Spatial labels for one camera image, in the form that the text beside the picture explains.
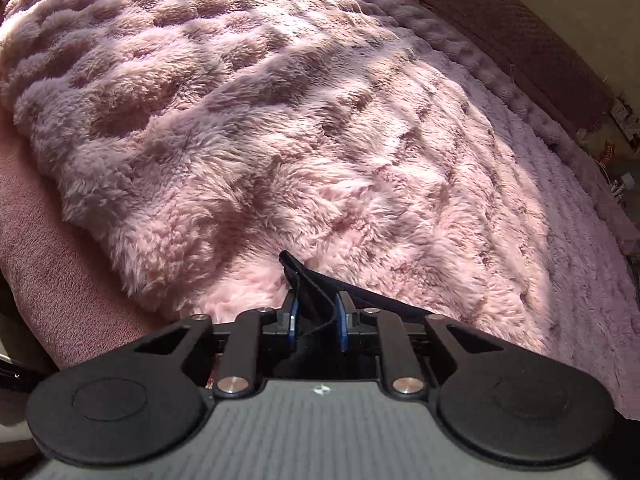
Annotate pink quilted headboard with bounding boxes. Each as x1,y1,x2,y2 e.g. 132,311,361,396
411,0,613,134

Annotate dark navy pants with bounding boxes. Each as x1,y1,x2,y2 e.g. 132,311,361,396
271,252,432,394

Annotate pink fluffy blanket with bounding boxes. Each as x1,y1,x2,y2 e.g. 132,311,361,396
1,0,639,417

